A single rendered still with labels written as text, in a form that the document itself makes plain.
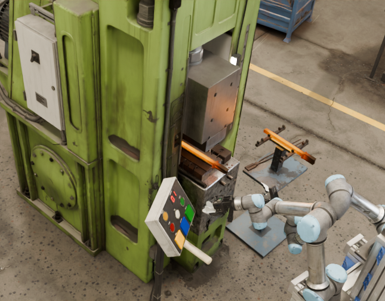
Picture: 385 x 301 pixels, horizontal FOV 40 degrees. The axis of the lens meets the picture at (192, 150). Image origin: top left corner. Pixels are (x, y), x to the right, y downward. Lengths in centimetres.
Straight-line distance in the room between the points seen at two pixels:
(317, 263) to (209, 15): 137
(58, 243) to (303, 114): 288
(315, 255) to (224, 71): 111
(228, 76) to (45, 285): 202
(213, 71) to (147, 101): 43
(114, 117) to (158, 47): 74
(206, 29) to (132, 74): 47
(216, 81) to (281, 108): 283
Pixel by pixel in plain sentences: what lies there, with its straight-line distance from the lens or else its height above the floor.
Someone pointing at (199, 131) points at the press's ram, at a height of 135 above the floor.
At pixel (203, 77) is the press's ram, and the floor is 167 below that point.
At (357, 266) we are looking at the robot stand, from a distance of 339.
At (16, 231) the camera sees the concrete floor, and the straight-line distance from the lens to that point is 431.
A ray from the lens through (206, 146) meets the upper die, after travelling 311.
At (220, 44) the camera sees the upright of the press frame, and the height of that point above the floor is 168.
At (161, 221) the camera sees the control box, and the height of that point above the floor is 117.
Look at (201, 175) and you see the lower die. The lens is 328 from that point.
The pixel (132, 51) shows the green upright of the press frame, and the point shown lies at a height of 181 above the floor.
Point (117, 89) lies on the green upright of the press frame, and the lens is 303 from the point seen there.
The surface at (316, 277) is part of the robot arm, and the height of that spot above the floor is 112.
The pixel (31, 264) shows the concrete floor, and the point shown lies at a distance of 409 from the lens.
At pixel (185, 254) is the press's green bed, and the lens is 388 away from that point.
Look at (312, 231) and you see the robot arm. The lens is 253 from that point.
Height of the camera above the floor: 325
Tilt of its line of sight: 41 degrees down
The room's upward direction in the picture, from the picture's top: 6 degrees clockwise
